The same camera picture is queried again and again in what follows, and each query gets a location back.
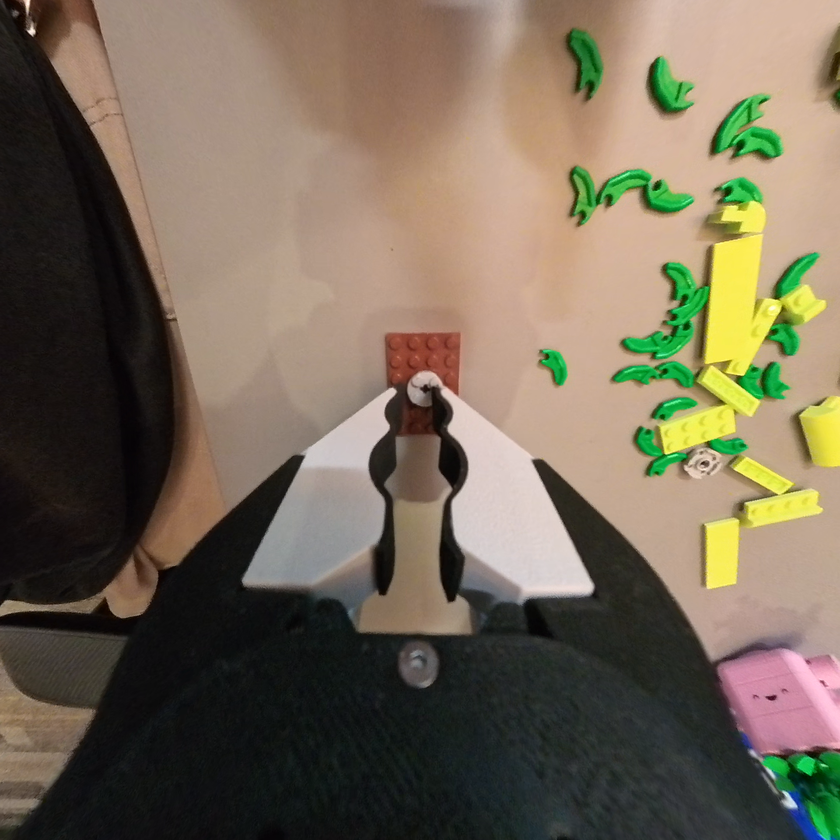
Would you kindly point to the brown studded toy plate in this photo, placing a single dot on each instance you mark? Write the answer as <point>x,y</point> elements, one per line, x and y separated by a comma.
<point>420,354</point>

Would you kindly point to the heap of green toy pieces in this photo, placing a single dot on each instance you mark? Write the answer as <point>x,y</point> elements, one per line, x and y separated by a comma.
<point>804,768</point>

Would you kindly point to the pile of yellow and green bricks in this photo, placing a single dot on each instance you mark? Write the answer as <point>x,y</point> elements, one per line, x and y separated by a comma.
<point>669,85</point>

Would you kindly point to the dark grey rounded object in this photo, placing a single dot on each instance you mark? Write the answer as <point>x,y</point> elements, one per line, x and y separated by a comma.
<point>52,663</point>

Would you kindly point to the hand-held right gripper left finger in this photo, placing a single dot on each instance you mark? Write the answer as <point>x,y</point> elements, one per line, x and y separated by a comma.
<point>315,518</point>

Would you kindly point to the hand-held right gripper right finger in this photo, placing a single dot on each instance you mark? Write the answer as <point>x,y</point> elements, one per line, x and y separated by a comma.
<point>518,525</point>

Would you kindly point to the blue toy box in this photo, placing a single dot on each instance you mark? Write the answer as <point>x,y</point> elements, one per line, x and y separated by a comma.
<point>751,754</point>

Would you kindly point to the beige cloth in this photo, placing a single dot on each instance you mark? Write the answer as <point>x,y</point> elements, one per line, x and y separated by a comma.
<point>190,459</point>

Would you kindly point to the light grey round toy plate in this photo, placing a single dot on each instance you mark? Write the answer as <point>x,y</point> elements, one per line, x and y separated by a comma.
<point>422,388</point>
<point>702,463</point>

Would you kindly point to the pink toy block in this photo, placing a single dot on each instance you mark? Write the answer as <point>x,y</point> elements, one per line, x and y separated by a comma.
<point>774,702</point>

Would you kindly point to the person's black clothing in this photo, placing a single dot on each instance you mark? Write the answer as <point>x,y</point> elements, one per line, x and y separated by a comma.
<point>65,328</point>

